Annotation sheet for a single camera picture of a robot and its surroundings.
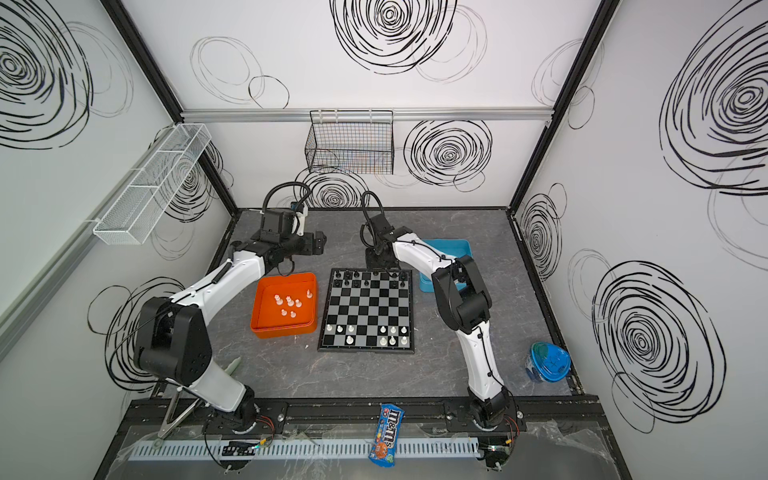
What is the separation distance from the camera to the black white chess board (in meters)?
0.86

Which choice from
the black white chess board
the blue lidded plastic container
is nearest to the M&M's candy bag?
the black white chess board

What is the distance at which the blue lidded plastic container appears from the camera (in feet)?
2.39

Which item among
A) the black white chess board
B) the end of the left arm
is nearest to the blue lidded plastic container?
the black white chess board

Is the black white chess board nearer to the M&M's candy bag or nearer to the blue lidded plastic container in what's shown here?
the M&M's candy bag

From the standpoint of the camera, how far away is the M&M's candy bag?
689 mm

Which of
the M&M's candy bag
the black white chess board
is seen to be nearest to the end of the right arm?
the black white chess board

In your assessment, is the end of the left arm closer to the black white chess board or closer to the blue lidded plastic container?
the black white chess board

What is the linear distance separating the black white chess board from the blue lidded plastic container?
324mm

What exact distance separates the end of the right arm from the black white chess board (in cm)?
12

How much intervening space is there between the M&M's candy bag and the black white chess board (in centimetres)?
16

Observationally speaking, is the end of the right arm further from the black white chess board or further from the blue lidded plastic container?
the blue lidded plastic container

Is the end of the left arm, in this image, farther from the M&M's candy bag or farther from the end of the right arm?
the M&M's candy bag

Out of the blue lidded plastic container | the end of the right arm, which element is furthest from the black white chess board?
the blue lidded plastic container

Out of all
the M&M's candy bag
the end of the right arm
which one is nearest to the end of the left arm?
the end of the right arm
